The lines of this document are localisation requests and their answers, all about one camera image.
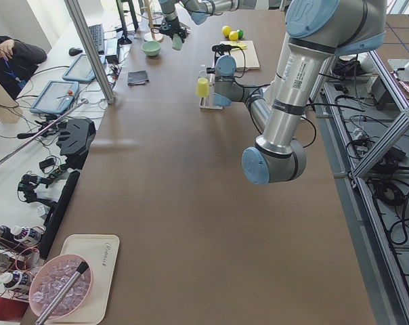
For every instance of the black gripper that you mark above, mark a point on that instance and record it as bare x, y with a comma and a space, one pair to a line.
221, 48
171, 26

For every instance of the mint green cup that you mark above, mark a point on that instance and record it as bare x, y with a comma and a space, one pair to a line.
177, 42

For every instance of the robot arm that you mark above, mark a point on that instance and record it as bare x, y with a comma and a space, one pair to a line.
199, 11
316, 31

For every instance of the yellow cup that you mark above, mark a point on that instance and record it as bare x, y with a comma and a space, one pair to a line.
202, 87

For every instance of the whole yellow lemon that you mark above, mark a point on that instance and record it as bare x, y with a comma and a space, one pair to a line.
226, 30
233, 35

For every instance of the wooden mug tree stand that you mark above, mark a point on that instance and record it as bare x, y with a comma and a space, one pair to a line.
148, 30

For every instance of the wooden cutting board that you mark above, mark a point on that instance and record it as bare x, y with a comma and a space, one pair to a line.
244, 55

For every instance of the green bowl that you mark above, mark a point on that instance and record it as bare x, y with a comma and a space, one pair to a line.
151, 48

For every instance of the grey folded cloth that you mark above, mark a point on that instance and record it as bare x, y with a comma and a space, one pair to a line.
137, 77

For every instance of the black keyboard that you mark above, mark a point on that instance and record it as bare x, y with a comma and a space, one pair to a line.
97, 35

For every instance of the blue teach pendant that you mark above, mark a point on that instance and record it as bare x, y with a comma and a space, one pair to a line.
55, 98
80, 70

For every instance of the black computer mouse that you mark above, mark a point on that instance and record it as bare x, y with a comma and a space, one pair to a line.
74, 51

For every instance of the person in black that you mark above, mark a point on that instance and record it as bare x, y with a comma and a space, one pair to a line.
18, 62

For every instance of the reacher grabber stick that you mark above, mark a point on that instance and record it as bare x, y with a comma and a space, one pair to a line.
42, 131

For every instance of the cream plastic tray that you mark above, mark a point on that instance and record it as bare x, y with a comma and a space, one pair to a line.
86, 302

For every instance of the metal muddler stick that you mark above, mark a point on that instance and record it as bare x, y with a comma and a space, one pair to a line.
83, 266

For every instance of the pink bowl with ice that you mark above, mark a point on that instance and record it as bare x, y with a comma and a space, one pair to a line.
60, 287

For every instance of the white wire cup rack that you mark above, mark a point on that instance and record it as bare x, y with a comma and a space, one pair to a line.
208, 102

